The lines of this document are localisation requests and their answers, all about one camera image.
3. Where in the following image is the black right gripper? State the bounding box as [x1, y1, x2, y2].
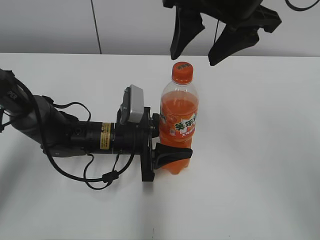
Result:
[162, 0, 282, 66]

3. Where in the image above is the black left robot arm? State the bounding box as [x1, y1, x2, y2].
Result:
[0, 70, 193, 183]

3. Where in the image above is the orange Mirinda soda bottle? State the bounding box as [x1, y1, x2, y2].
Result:
[159, 76, 200, 176]

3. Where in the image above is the orange bottle cap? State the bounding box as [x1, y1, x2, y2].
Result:
[171, 61, 194, 85]

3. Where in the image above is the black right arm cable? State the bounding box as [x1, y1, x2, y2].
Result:
[284, 0, 318, 12]

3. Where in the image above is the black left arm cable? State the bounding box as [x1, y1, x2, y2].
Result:
[0, 68, 136, 190]

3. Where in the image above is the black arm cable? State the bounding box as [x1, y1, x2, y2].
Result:
[0, 68, 136, 190]
[284, 0, 318, 12]

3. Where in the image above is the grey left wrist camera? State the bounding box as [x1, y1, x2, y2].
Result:
[120, 84, 144, 125]

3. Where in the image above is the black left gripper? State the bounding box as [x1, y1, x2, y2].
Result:
[112, 107, 193, 182]

